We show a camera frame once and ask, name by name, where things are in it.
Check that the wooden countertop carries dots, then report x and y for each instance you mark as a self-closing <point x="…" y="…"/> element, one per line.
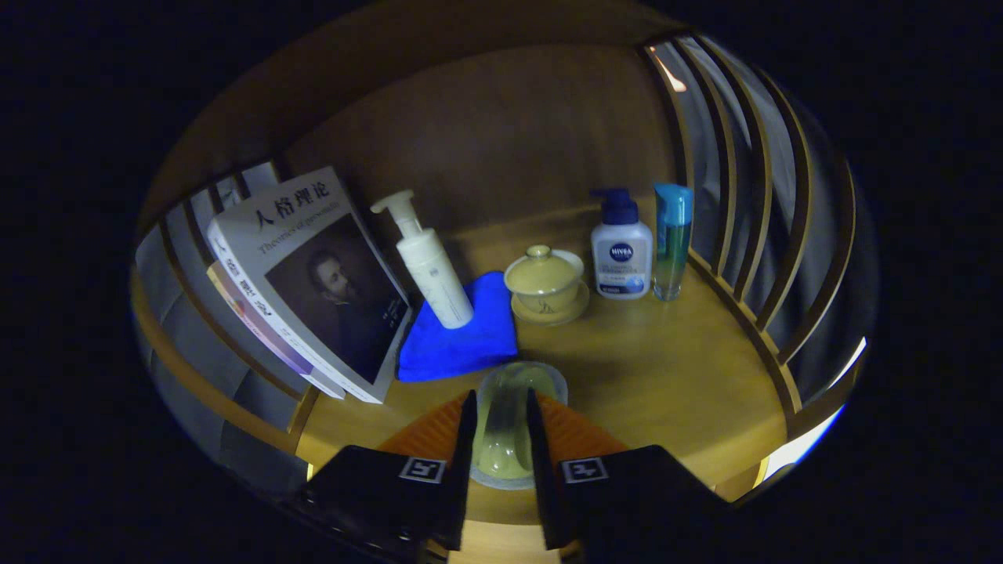
<point x="666" y="376"/>

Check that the wooden cabinet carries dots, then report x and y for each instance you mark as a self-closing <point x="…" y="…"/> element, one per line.
<point x="501" y="133"/>

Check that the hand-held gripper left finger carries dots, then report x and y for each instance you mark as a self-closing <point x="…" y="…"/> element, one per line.
<point x="462" y="478"/>

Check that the yellow lidded teacup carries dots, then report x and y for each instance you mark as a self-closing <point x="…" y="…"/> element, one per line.
<point x="544" y="282"/>

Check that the blue cloth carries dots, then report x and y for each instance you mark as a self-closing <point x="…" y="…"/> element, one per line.
<point x="462" y="345"/>

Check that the teal spray bottle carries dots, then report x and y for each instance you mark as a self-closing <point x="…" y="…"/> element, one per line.
<point x="672" y="243"/>

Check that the white bottle with blue pump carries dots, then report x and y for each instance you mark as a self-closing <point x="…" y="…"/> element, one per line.
<point x="621" y="258"/>

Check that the green ornament with grey base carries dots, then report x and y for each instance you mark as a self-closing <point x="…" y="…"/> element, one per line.
<point x="505" y="423"/>

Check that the purple book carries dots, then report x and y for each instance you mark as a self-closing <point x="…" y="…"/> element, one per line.
<point x="258" y="325"/>

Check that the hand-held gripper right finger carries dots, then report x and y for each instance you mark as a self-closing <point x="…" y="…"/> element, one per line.
<point x="541" y="478"/>

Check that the white portrait book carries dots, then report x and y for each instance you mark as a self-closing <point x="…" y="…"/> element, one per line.
<point x="313" y="258"/>

